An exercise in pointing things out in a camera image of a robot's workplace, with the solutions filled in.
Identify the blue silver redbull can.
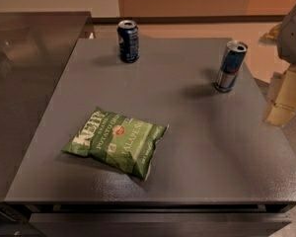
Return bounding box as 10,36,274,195
215,40,248,93

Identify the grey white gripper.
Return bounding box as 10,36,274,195
259,5,296,126

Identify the green jalapeno chips bag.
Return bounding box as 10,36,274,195
62,107,168,180

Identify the grey table drawer front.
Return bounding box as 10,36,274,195
30,213,291,237

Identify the dark blue pepsi can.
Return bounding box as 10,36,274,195
117,20,139,63

